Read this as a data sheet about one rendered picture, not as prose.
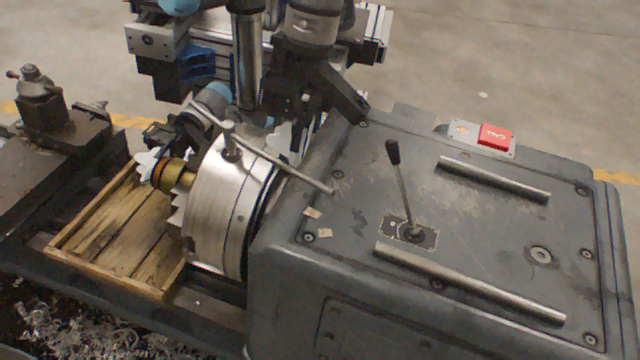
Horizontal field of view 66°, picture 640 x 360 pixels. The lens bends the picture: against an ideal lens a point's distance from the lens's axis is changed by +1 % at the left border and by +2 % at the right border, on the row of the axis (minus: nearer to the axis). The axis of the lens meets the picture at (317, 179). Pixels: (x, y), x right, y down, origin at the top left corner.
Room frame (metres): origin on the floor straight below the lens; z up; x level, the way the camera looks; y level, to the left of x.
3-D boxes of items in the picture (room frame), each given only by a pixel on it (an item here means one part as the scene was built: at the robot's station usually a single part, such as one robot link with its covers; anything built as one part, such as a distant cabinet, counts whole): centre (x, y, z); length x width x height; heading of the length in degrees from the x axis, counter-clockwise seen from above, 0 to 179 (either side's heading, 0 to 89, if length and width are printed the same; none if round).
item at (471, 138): (0.80, -0.32, 1.23); 0.13 x 0.08 x 0.05; 77
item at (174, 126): (0.84, 0.35, 1.08); 0.12 x 0.09 x 0.08; 166
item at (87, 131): (0.89, 0.66, 0.99); 0.20 x 0.10 x 0.05; 77
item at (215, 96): (0.99, 0.30, 1.08); 0.11 x 0.08 x 0.09; 166
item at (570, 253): (0.61, -0.24, 1.06); 0.59 x 0.48 x 0.39; 77
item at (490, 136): (0.80, -0.34, 1.26); 0.06 x 0.06 x 0.02; 77
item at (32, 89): (0.89, 0.68, 1.13); 0.08 x 0.08 x 0.03
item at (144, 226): (0.74, 0.39, 0.89); 0.36 x 0.30 x 0.04; 167
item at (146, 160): (0.74, 0.37, 1.10); 0.09 x 0.06 x 0.03; 166
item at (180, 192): (0.61, 0.24, 1.09); 0.12 x 0.11 x 0.05; 167
